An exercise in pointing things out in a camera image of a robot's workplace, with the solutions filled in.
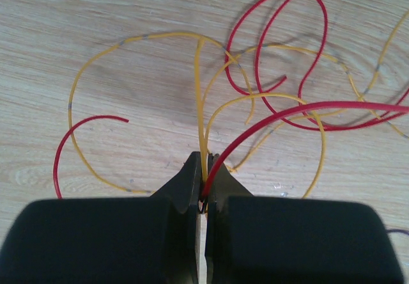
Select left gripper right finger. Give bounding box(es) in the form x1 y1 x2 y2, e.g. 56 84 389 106
205 166 405 283

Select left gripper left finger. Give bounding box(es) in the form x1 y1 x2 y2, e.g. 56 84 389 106
1 152 201 283

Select yellow wire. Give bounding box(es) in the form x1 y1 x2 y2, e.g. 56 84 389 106
68 8 409 201

